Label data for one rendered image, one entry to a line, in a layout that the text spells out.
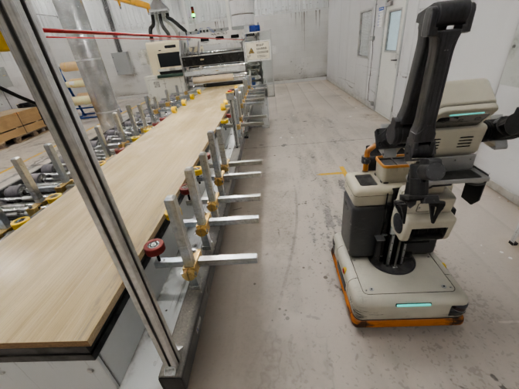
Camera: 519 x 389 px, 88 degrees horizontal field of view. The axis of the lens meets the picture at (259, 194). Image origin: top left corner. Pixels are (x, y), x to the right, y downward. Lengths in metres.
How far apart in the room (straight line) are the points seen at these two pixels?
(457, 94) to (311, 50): 10.91
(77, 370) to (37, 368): 0.13
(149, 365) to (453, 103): 1.43
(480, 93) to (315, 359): 1.49
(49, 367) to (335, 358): 1.33
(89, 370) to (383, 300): 1.38
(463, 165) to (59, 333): 1.55
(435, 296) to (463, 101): 1.06
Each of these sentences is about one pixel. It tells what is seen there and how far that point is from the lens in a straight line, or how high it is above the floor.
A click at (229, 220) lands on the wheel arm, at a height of 0.84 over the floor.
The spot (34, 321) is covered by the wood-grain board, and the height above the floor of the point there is 0.90.
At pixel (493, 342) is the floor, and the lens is 2.16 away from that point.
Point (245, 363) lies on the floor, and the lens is 1.81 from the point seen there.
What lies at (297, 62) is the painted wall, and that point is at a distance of 11.98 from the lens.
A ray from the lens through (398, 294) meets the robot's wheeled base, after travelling 1.79.
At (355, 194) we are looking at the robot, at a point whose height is 0.78.
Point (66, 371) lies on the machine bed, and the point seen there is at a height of 0.73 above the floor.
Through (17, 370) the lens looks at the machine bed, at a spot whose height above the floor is 0.74.
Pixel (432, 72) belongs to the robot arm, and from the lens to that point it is 0.97.
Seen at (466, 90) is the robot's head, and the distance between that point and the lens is 1.28.
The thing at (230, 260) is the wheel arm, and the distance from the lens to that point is 1.14.
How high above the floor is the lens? 1.58
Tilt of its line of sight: 29 degrees down
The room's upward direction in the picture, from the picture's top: 6 degrees counter-clockwise
